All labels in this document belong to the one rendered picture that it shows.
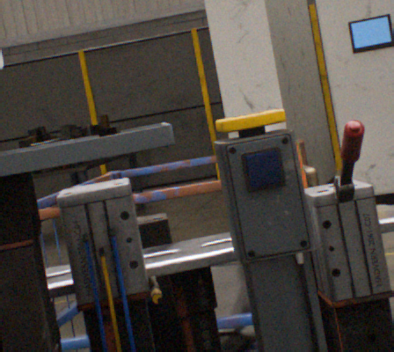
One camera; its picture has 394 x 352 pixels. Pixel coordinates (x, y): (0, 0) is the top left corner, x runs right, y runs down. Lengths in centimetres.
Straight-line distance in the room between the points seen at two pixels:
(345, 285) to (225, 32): 789
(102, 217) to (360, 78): 782
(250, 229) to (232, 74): 803
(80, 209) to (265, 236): 23
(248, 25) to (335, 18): 72
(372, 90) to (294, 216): 793
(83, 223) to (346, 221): 28
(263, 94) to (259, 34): 50
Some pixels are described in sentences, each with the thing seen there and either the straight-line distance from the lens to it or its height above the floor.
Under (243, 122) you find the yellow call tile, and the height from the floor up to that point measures 115.
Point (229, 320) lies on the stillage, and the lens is 299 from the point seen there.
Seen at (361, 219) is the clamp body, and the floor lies 103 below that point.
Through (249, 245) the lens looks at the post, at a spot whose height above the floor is 104.
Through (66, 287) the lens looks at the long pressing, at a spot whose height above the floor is 100.
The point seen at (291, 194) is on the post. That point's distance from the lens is 97.
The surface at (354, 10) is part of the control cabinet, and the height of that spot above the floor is 164.
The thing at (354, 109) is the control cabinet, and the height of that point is 84.
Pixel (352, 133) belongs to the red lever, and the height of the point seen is 112.
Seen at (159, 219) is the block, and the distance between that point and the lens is 146.
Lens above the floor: 119
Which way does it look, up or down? 3 degrees down
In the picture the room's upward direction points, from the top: 10 degrees counter-clockwise
